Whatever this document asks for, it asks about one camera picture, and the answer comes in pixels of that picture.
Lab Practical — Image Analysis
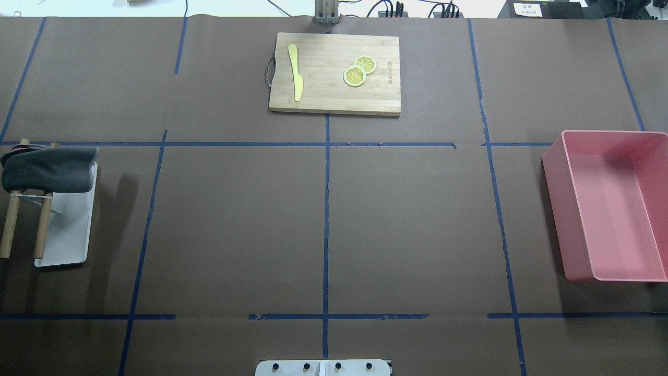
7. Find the pink plastic bin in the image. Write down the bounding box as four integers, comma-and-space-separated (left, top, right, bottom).
542, 130, 667, 283

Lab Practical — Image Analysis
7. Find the front lemon slice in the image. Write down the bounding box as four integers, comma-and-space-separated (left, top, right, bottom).
342, 66, 367, 88

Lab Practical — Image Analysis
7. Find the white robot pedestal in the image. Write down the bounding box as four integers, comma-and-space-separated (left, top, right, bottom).
255, 359, 393, 375

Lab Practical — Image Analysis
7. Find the bamboo cutting board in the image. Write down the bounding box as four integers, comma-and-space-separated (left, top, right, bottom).
269, 32, 402, 117

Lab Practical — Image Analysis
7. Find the outer wooden rack rod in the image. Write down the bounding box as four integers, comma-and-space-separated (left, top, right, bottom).
0, 138, 30, 260

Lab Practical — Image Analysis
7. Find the lemon slice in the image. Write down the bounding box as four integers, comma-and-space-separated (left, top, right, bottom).
342, 66, 367, 88
354, 55, 378, 75

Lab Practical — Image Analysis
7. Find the grey cleaning cloth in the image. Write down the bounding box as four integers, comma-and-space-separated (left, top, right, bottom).
2, 145, 99, 194

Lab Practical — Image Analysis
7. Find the black box with label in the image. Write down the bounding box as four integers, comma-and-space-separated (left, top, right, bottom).
497, 1, 586, 19

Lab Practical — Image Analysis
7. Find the yellow plastic knife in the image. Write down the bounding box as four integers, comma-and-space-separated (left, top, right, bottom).
287, 44, 304, 102

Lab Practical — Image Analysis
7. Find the rear lemon slice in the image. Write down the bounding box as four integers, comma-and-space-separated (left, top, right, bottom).
354, 55, 378, 75

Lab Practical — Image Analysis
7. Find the aluminium frame post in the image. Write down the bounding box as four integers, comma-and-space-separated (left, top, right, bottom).
314, 0, 340, 25

